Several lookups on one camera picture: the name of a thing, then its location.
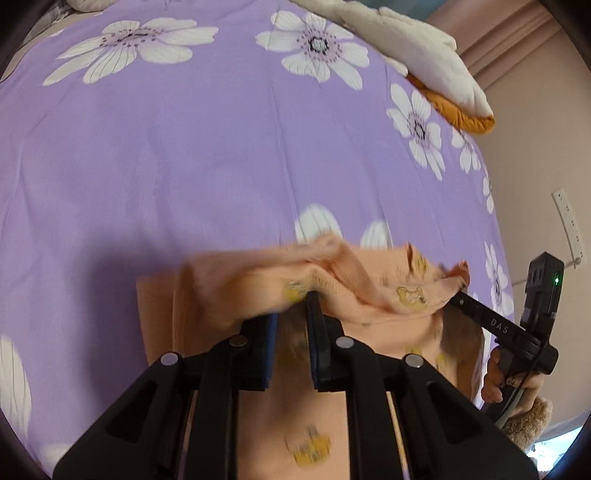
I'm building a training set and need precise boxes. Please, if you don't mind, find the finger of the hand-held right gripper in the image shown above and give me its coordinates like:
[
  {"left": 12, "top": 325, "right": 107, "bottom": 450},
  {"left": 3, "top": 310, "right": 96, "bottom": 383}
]
[{"left": 444, "top": 290, "right": 486, "bottom": 324}]

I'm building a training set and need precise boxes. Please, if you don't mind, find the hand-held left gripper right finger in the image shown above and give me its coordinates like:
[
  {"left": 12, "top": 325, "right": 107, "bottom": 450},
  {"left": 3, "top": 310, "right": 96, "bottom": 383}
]
[{"left": 305, "top": 292, "right": 539, "bottom": 480}]

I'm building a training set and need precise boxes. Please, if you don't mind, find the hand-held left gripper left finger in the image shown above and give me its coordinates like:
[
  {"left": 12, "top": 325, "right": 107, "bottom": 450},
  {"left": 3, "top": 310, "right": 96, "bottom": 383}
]
[{"left": 53, "top": 311, "right": 280, "bottom": 480}]

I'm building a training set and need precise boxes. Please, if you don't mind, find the orange cartoon print garment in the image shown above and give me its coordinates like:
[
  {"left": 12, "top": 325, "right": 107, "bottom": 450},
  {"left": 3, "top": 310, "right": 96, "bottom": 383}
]
[{"left": 135, "top": 233, "right": 485, "bottom": 480}]

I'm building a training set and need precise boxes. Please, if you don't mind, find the person's right hand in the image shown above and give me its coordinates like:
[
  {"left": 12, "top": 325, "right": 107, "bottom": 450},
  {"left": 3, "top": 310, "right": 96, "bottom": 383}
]
[{"left": 480, "top": 344, "right": 546, "bottom": 417}]

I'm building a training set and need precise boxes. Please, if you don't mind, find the white power strip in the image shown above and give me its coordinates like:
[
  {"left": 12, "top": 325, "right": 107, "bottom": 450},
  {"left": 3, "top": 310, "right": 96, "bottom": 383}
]
[{"left": 552, "top": 186, "right": 584, "bottom": 269}]

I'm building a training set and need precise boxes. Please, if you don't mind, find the orange cloth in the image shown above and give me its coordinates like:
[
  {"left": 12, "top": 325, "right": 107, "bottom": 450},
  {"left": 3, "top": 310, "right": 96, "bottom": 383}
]
[{"left": 406, "top": 74, "right": 496, "bottom": 137}]

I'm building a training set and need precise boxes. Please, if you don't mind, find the purple floral bed sheet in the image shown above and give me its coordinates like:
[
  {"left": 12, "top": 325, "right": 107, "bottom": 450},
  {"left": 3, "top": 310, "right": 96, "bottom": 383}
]
[{"left": 0, "top": 0, "right": 515, "bottom": 480}]

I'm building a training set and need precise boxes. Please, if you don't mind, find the cream plush blanket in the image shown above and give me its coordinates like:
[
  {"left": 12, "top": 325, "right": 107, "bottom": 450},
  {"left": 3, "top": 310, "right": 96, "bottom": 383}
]
[{"left": 291, "top": 0, "right": 495, "bottom": 118}]

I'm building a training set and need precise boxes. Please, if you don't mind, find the teal cloth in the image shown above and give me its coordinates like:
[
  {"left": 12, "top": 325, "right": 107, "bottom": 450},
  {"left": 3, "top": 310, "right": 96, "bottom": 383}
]
[{"left": 373, "top": 0, "right": 446, "bottom": 23}]

